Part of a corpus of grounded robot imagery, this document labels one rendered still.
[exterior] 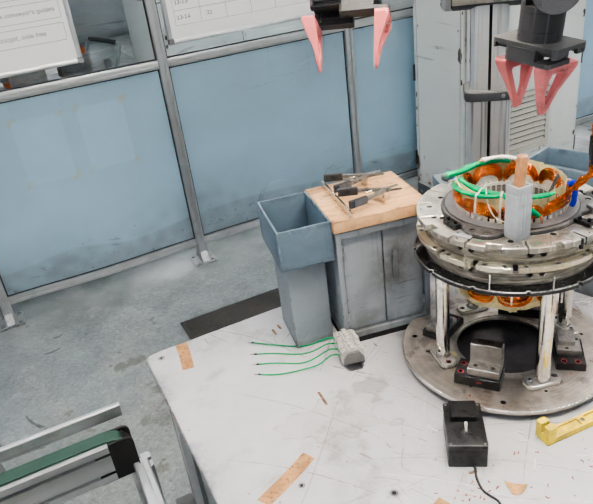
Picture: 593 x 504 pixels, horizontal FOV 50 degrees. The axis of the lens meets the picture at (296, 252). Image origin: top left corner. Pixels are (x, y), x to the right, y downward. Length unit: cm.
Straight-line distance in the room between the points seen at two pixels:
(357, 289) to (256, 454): 39
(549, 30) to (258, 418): 79
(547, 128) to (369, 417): 284
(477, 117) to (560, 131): 236
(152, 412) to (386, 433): 150
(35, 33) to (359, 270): 206
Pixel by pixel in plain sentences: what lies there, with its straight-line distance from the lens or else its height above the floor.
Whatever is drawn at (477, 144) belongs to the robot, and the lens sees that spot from 159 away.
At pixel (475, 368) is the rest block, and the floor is 84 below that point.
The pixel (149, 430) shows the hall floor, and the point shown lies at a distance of 245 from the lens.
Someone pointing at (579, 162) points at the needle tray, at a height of 104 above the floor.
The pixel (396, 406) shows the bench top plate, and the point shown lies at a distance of 119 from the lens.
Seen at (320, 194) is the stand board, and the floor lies 106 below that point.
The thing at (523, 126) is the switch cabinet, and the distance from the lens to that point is 368.
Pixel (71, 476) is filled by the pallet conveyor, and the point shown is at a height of 72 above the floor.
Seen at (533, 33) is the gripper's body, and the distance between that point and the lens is 91.
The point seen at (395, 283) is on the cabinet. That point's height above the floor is 89.
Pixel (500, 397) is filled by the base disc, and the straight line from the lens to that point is 118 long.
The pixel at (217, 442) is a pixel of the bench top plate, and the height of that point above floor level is 78.
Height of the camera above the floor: 158
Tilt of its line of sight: 28 degrees down
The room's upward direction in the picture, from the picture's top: 8 degrees counter-clockwise
